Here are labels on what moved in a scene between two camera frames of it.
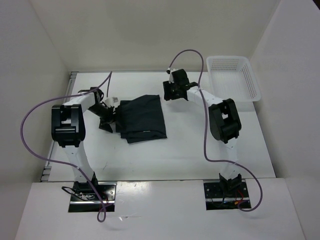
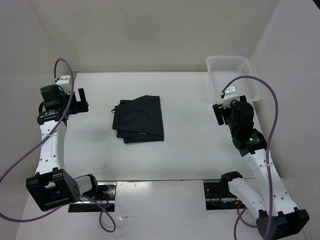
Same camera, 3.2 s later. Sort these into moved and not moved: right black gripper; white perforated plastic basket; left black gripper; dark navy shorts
Moved: left black gripper; right black gripper
Not moved: white perforated plastic basket; dark navy shorts
